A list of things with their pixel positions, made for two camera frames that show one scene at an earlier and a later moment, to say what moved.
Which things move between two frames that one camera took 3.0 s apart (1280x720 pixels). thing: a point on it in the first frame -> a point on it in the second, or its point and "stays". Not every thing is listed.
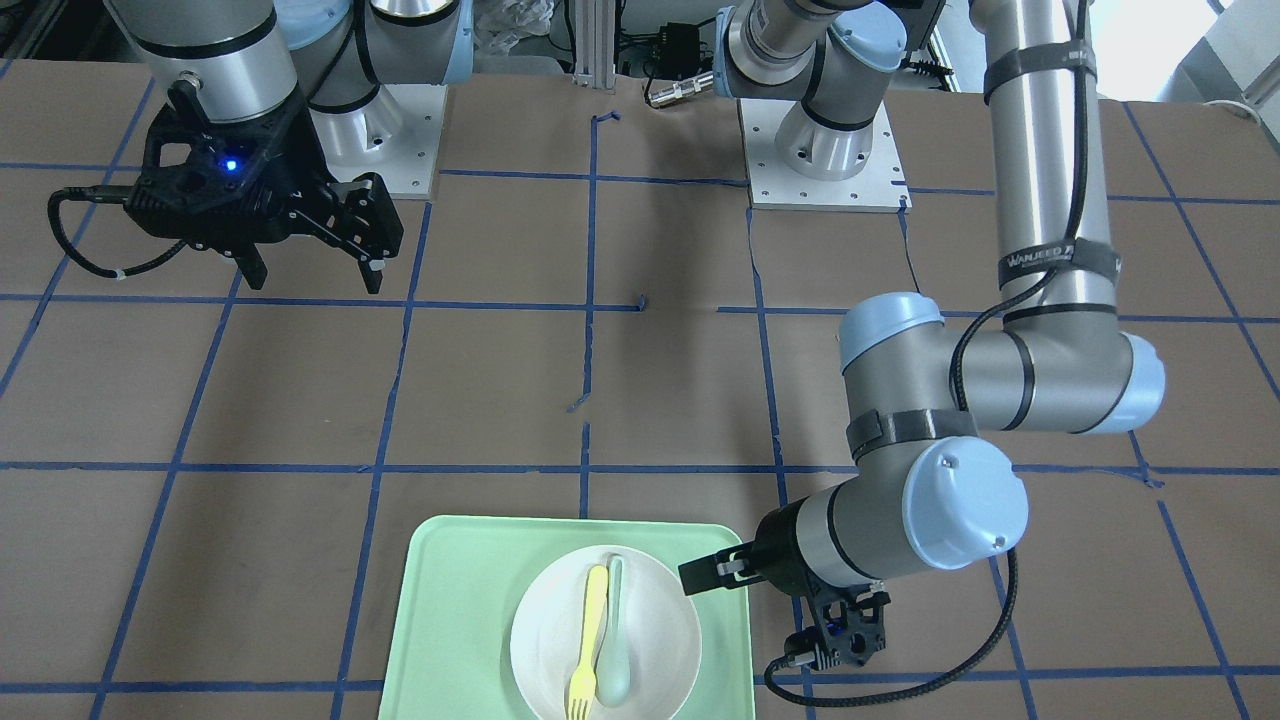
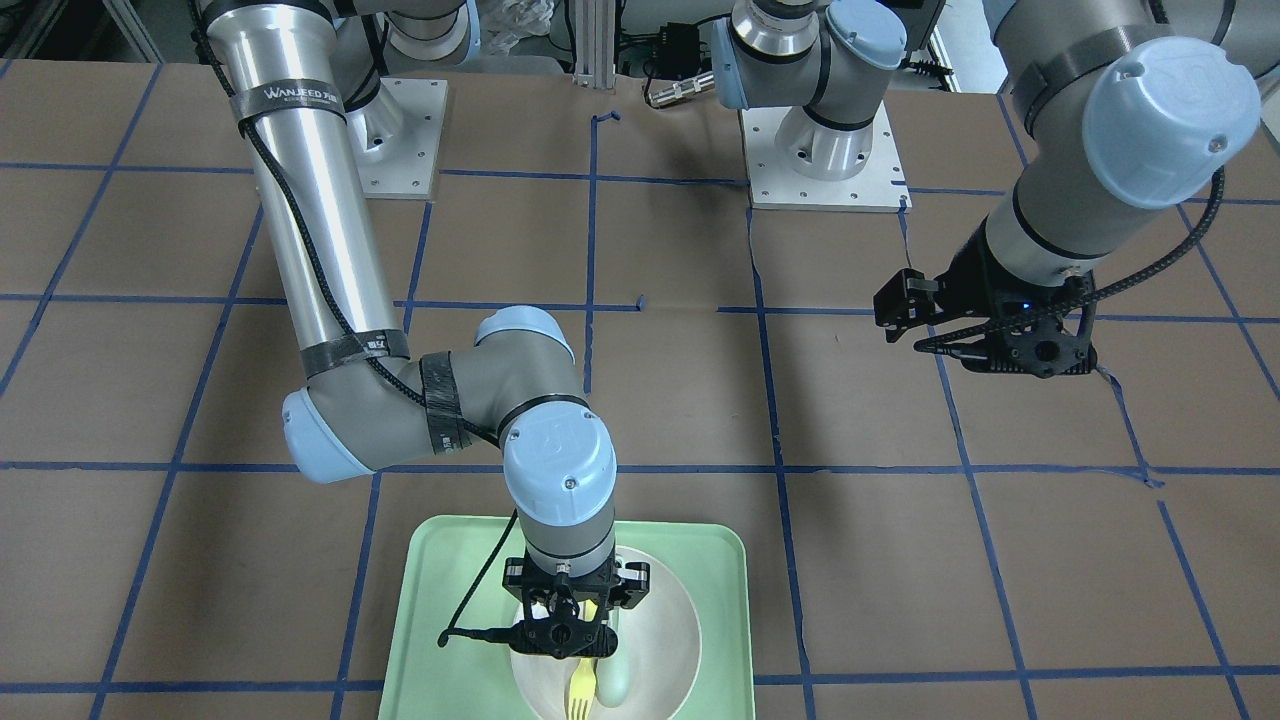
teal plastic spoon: [613, 667] stays
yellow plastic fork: [584, 684] stays
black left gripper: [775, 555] -> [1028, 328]
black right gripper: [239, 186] -> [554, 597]
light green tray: [449, 655] stays
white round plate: [662, 626] stays
